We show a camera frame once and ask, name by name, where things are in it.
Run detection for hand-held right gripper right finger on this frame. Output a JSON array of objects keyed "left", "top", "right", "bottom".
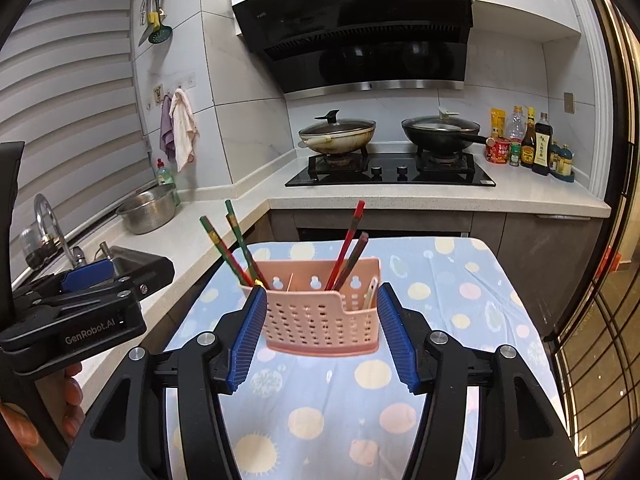
[{"left": 377, "top": 282, "right": 584, "bottom": 480}]

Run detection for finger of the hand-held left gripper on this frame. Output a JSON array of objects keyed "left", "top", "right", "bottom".
[
  {"left": 15, "top": 259, "right": 115, "bottom": 306},
  {"left": 47, "top": 246, "right": 176, "bottom": 314}
]

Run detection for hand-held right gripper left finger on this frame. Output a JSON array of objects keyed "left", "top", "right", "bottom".
[{"left": 60, "top": 286, "right": 269, "bottom": 480}]

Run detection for pink plastic utensil basket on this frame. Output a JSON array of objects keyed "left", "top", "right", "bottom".
[{"left": 239, "top": 257, "right": 384, "bottom": 356}]

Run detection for green patterned chopstick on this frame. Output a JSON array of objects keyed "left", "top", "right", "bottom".
[
  {"left": 224, "top": 199, "right": 267, "bottom": 290},
  {"left": 199, "top": 216, "right": 256, "bottom": 288}
]

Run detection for brown chopstick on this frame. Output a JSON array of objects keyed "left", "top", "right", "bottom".
[{"left": 331, "top": 231, "right": 370, "bottom": 292}]

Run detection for red chopstick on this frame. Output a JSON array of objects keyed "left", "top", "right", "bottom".
[{"left": 324, "top": 200, "right": 366, "bottom": 292}]

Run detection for person's left hand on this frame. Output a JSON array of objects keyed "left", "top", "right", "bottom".
[{"left": 0, "top": 362, "right": 86, "bottom": 463}]

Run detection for dark sink caddy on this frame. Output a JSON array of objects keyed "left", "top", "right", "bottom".
[{"left": 24, "top": 244, "right": 62, "bottom": 269}]

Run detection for stainless steel bowl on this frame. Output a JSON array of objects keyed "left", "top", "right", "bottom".
[{"left": 116, "top": 183, "right": 179, "bottom": 235}]

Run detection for chrome faucet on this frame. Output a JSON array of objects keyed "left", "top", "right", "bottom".
[{"left": 34, "top": 193, "right": 89, "bottom": 271}]

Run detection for blue printed tablecloth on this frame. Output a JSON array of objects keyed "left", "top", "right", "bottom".
[{"left": 162, "top": 237, "right": 571, "bottom": 480}]

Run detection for green dish soap bottle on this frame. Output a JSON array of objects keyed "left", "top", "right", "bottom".
[{"left": 156, "top": 158, "right": 181, "bottom": 206}]

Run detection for purple hanging cloth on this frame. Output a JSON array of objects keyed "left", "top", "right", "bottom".
[{"left": 160, "top": 95, "right": 177, "bottom": 161}]

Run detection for white hanging towel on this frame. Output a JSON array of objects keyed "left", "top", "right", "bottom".
[{"left": 169, "top": 89, "right": 200, "bottom": 171}]

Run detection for grey base cabinets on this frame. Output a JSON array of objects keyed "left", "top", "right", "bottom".
[{"left": 245, "top": 207, "right": 609, "bottom": 342}]

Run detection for grey window blind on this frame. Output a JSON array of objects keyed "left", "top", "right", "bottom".
[{"left": 0, "top": 0, "right": 157, "bottom": 291}]

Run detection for black glass gas stove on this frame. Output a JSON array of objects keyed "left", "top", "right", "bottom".
[{"left": 284, "top": 152, "right": 497, "bottom": 189}]

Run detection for black pan with lid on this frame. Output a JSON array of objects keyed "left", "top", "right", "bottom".
[{"left": 401, "top": 107, "right": 490, "bottom": 154}]

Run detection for red instant noodle cup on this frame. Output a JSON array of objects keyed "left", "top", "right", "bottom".
[{"left": 486, "top": 137, "right": 511, "bottom": 165}]

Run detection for cream wok with lid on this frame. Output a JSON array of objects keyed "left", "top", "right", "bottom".
[{"left": 298, "top": 109, "right": 377, "bottom": 155}]

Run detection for yellow-capped sauce bottle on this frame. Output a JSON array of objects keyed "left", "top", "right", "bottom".
[{"left": 520, "top": 108, "right": 539, "bottom": 169}]

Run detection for dark soy sauce bottle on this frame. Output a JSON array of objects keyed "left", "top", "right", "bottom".
[{"left": 531, "top": 113, "right": 554, "bottom": 176}]

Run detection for teal condiment jar set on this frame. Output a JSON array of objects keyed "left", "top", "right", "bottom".
[{"left": 549, "top": 142, "right": 576, "bottom": 182}]

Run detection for clear plastic bottle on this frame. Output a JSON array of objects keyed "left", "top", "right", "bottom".
[{"left": 507, "top": 106, "right": 526, "bottom": 141}]

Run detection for glass panel sliding door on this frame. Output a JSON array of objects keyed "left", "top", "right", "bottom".
[{"left": 550, "top": 0, "right": 640, "bottom": 480}]

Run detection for black range hood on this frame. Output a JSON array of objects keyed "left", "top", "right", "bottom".
[{"left": 231, "top": 0, "right": 475, "bottom": 101}]

